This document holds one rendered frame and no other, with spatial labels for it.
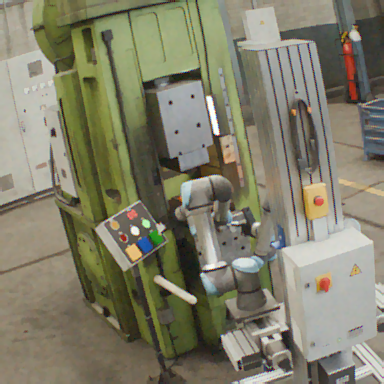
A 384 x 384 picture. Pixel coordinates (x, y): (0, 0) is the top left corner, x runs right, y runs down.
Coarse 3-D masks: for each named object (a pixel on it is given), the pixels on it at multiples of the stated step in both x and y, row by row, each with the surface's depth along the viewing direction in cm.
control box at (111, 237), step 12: (120, 216) 348; (132, 216) 354; (144, 216) 359; (96, 228) 342; (108, 228) 339; (120, 228) 344; (144, 228) 355; (156, 228) 361; (108, 240) 340; (120, 240) 340; (132, 240) 346; (120, 252) 338; (120, 264) 341; (132, 264) 338
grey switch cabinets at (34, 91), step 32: (0, 64) 811; (32, 64) 832; (0, 96) 821; (32, 96) 843; (0, 128) 830; (32, 128) 852; (0, 160) 838; (32, 160) 861; (0, 192) 846; (32, 192) 871
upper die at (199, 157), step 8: (192, 152) 378; (200, 152) 381; (160, 160) 396; (168, 160) 386; (176, 160) 377; (184, 160) 376; (192, 160) 379; (200, 160) 382; (208, 160) 384; (176, 168) 380; (184, 168) 377
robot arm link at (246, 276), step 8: (232, 264) 293; (240, 264) 291; (248, 264) 290; (256, 264) 292; (232, 272) 290; (240, 272) 290; (248, 272) 289; (256, 272) 292; (240, 280) 289; (248, 280) 290; (256, 280) 292; (240, 288) 293; (248, 288) 291; (256, 288) 293
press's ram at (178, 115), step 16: (176, 80) 395; (160, 96) 361; (176, 96) 366; (192, 96) 372; (160, 112) 364; (176, 112) 368; (192, 112) 374; (160, 128) 370; (176, 128) 370; (192, 128) 375; (208, 128) 381; (160, 144) 377; (176, 144) 372; (192, 144) 377; (208, 144) 383
